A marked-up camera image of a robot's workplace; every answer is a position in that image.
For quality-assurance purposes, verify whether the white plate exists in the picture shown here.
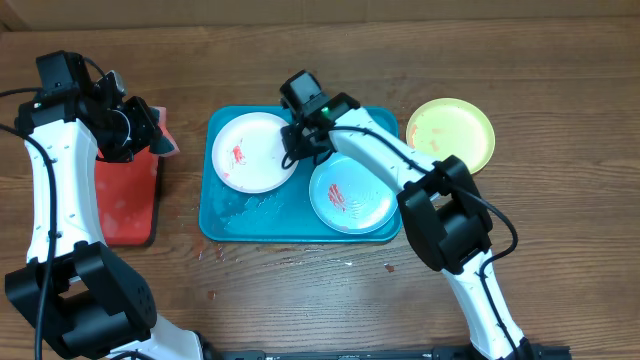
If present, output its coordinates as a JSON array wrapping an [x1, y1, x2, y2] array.
[[211, 112, 297, 194]]

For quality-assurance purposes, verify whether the light blue plate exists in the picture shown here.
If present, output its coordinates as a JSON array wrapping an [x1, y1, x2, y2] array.
[[308, 153, 399, 236]]

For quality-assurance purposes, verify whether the yellow plate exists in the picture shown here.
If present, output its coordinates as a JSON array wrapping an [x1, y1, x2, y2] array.
[[406, 98, 495, 174]]

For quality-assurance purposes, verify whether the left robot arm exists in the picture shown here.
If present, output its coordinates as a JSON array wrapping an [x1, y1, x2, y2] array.
[[5, 51, 217, 359]]

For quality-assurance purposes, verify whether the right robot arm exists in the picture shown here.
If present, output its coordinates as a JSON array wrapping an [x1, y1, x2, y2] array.
[[281, 90, 534, 359]]

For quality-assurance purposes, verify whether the red and black tray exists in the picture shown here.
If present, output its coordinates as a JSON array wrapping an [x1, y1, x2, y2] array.
[[95, 148, 160, 247]]

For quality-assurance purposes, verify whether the teal plastic tray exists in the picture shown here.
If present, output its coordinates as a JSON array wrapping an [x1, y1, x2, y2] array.
[[199, 105, 402, 244]]

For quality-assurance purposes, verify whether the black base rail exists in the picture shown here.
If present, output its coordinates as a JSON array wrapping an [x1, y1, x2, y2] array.
[[205, 344, 572, 360]]

